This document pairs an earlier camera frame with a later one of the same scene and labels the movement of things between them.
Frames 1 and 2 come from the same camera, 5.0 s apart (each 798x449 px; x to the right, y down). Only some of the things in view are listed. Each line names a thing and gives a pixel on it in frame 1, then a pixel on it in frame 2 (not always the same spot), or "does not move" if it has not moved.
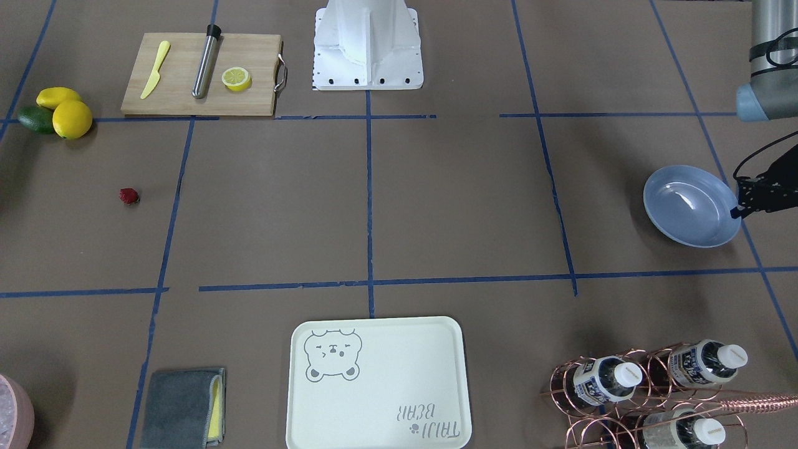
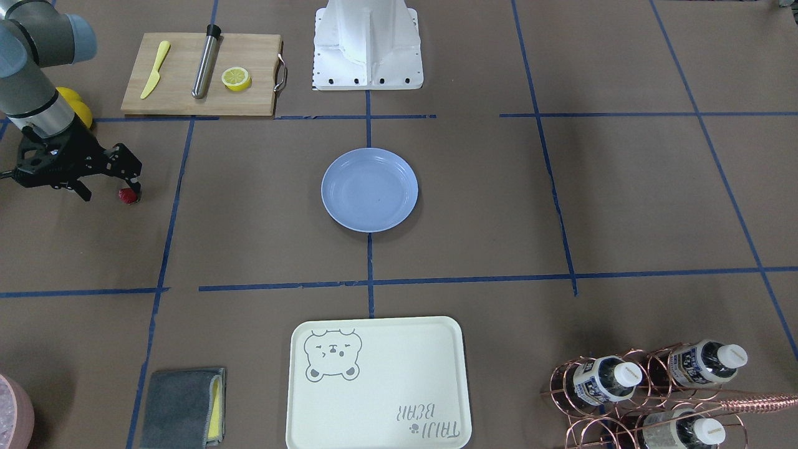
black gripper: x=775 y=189 to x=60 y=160
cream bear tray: x=378 y=383 does not move
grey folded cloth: x=178 y=407 does not move
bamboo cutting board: x=160 y=70 does not move
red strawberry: x=128 y=195 does not move
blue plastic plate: x=692 y=206 to x=368 y=189
